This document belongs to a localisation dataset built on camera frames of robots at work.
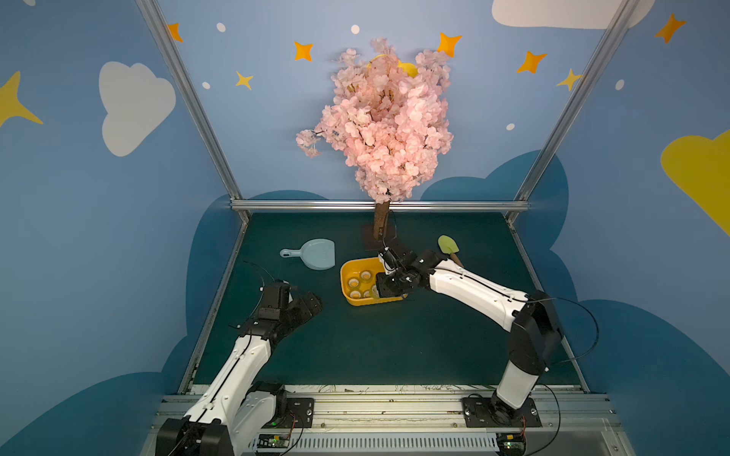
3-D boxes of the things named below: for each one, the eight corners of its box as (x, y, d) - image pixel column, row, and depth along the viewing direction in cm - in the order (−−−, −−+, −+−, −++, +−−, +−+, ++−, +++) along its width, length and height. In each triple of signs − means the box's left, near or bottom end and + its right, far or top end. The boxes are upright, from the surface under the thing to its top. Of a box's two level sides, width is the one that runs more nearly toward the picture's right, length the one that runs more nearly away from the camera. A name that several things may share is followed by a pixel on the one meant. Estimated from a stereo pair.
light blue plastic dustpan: (278, 269, 106) (277, 265, 104) (285, 242, 114) (283, 238, 113) (334, 269, 106) (333, 265, 105) (336, 242, 115) (336, 239, 113)
